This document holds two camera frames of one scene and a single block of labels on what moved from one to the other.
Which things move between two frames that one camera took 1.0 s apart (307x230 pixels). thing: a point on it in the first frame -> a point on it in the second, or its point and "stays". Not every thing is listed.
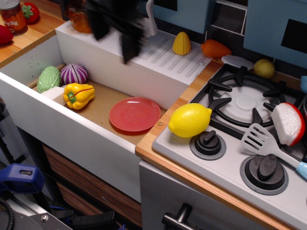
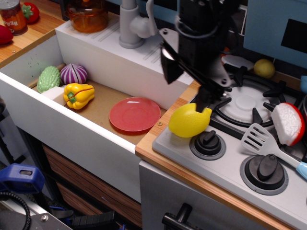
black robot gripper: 122,15 -> 201,54
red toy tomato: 30,13 stays
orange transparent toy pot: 79,16 stays
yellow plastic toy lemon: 190,120 stays
